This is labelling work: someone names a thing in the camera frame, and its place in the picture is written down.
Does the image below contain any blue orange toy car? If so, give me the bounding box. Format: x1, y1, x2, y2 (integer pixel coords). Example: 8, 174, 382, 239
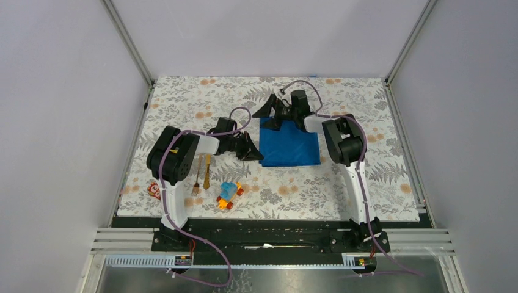
216, 181, 244, 209

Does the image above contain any red owl toy block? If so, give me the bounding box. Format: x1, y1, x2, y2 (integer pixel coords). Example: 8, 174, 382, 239
147, 182, 161, 200

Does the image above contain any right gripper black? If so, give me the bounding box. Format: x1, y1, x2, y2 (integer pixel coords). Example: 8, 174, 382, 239
252, 94, 297, 131

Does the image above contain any blue cloth napkin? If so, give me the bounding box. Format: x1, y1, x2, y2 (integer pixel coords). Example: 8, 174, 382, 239
259, 121, 321, 167

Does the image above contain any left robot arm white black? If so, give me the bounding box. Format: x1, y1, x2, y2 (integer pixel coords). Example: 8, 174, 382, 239
146, 117, 263, 251

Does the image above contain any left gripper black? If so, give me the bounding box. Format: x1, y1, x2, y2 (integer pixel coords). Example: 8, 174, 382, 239
225, 131, 264, 161

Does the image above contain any gold fork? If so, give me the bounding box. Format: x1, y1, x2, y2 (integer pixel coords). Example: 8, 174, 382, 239
191, 154, 203, 197

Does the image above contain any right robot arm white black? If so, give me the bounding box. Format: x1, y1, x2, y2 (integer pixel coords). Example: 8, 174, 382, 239
252, 90, 383, 252

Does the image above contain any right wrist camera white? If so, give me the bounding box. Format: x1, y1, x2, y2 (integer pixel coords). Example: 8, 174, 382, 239
274, 88, 291, 106

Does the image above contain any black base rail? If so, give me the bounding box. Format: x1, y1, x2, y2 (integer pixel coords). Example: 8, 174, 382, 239
151, 218, 392, 266

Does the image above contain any floral tablecloth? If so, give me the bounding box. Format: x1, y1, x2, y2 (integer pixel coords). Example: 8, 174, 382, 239
117, 76, 419, 222

